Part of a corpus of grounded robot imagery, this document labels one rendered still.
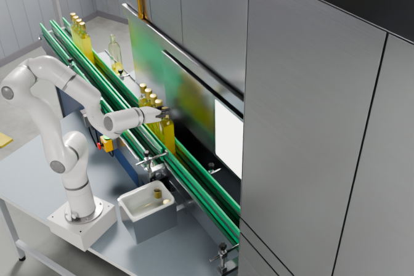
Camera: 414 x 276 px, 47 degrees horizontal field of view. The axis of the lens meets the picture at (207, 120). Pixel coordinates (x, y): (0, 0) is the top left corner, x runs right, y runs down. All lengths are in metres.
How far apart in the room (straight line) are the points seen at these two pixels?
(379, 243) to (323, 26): 0.41
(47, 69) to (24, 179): 1.07
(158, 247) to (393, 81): 1.80
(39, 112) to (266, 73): 1.30
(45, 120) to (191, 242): 0.90
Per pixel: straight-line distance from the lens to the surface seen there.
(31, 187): 2.86
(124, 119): 1.99
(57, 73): 1.99
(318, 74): 0.90
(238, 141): 2.00
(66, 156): 2.17
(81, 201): 2.37
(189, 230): 2.46
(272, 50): 0.99
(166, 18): 2.32
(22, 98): 2.06
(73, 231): 2.40
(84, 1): 6.36
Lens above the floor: 2.62
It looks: 37 degrees down
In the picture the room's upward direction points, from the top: 1 degrees counter-clockwise
